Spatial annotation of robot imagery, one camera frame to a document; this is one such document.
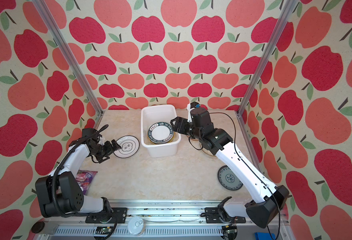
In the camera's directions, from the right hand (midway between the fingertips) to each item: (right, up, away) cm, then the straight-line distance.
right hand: (179, 121), depth 70 cm
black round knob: (-61, -46, -7) cm, 77 cm away
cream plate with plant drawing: (+19, -19, +26) cm, 38 cm away
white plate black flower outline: (-34, -16, +31) cm, 49 cm away
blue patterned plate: (+29, -34, +16) cm, 48 cm away
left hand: (-37, -17, +17) cm, 44 cm away
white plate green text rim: (-13, -7, +35) cm, 38 cm away
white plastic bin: (-19, +6, +29) cm, 35 cm away
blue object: (+38, -52, -3) cm, 65 cm away
